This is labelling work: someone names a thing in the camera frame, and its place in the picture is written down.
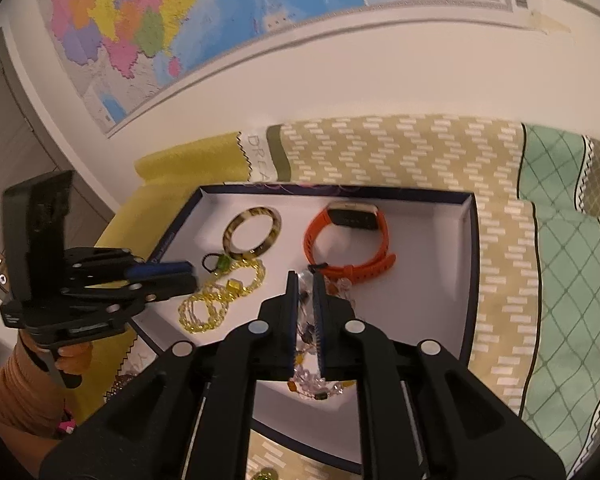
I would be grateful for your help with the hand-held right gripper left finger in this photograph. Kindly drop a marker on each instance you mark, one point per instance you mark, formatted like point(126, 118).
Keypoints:
point(292, 320)

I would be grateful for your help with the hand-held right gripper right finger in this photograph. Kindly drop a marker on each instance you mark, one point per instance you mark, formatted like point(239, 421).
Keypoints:
point(321, 320)

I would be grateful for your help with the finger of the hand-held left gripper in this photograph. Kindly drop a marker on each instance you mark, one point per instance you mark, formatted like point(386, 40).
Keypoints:
point(160, 270)
point(172, 289)

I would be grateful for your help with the tortoiseshell bangle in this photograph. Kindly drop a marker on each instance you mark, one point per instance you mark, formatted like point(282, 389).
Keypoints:
point(277, 230)

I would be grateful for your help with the orange smart watch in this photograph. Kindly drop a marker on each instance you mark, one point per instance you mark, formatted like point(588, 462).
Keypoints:
point(350, 217)

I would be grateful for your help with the dark blue cardboard box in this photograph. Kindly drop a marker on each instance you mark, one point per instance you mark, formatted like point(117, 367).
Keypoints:
point(420, 270)

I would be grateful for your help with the person's left hand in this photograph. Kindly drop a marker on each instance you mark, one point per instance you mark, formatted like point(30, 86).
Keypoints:
point(77, 360)

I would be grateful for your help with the grey wooden door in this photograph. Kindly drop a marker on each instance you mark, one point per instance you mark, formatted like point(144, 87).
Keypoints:
point(20, 135)

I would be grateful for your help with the patchwork printed bed sheet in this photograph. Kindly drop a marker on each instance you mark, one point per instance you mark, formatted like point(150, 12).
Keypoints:
point(405, 160)

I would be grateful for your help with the beige tape strip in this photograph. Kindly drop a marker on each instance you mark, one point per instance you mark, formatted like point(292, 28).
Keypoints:
point(550, 22)

